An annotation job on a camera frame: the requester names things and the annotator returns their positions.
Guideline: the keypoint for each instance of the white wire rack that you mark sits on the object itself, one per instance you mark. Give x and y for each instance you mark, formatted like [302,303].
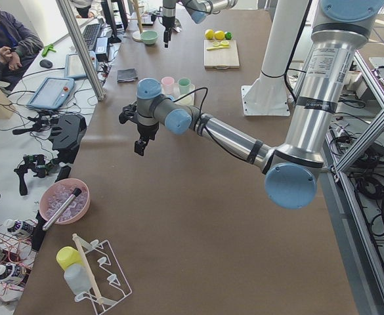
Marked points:
[110,286]

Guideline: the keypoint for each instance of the yellow lemon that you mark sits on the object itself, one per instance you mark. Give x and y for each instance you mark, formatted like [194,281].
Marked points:
[219,35]
[209,34]

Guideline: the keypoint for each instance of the yellow cup on rack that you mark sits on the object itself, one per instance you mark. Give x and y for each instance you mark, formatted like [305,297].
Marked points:
[68,256]

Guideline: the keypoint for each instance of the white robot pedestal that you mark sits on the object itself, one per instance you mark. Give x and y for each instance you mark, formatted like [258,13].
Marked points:
[268,95]

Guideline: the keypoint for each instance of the yellow lemon lower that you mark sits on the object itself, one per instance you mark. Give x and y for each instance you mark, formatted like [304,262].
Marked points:
[209,34]

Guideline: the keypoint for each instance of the wooden cutting board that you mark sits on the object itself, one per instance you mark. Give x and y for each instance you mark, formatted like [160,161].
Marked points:
[221,58]

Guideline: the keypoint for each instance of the pink cup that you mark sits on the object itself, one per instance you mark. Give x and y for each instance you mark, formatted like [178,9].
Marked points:
[168,84]

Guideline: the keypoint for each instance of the metal tube in bowl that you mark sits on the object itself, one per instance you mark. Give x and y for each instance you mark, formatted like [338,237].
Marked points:
[61,209]

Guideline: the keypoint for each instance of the wooden cup stand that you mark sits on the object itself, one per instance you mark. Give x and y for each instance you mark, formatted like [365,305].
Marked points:
[137,35]

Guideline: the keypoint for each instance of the clear plastic cup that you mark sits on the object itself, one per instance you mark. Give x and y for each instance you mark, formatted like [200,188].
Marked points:
[77,279]

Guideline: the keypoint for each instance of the blue cup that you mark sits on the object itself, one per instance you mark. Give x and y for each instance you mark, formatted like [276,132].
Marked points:
[172,98]

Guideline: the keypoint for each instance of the blue teach pendant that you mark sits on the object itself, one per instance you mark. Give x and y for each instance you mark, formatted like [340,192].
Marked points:
[74,68]
[52,93]

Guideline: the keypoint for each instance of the yellow plastic knife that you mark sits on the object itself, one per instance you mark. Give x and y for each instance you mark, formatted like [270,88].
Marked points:
[216,48]

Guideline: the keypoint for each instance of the grey folded cloth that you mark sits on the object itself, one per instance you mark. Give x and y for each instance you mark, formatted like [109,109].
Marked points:
[126,75]

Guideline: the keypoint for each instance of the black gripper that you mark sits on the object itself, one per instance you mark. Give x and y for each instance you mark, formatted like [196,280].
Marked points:
[168,21]
[145,130]

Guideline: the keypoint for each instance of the green cup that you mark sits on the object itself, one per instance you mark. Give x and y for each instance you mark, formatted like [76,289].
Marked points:
[184,84]

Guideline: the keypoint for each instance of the seated person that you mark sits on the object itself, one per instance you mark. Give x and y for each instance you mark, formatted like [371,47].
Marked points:
[19,47]

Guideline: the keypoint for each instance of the green lime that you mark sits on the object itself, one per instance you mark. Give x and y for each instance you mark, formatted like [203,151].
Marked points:
[228,35]

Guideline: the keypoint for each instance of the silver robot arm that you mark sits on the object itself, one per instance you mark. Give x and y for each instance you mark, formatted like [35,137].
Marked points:
[291,169]
[198,10]

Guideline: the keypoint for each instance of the green bowl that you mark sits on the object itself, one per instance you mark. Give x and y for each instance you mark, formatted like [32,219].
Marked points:
[149,37]

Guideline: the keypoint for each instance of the yellow lemon upper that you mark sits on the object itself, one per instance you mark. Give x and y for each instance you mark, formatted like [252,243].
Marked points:
[219,35]

